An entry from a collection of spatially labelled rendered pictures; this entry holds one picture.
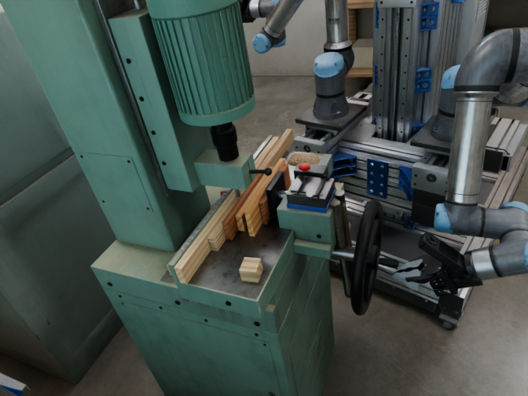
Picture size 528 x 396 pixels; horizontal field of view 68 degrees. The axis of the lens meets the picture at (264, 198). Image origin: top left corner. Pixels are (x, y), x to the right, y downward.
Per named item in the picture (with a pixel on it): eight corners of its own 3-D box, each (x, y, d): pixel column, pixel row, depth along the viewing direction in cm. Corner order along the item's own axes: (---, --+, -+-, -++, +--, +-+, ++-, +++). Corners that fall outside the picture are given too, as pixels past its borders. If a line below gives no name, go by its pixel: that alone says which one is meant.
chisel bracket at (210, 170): (247, 196, 98) (241, 166, 93) (199, 189, 104) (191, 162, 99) (259, 179, 103) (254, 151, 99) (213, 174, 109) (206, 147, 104)
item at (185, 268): (186, 284, 89) (181, 269, 86) (179, 282, 90) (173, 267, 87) (280, 149, 131) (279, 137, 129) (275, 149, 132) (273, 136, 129)
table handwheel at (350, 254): (361, 322, 83) (381, 188, 88) (273, 301, 91) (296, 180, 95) (375, 313, 110) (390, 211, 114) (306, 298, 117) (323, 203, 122)
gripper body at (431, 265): (434, 298, 102) (484, 291, 94) (419, 275, 99) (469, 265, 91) (436, 276, 107) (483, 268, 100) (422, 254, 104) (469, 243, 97)
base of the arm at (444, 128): (438, 119, 149) (441, 94, 143) (482, 126, 140) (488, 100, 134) (423, 137, 140) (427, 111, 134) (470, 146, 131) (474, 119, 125)
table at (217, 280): (302, 331, 82) (300, 313, 78) (180, 299, 93) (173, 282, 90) (362, 172, 125) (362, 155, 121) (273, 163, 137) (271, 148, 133)
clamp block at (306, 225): (331, 246, 96) (329, 218, 91) (280, 237, 101) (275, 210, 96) (345, 209, 107) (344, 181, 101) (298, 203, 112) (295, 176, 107)
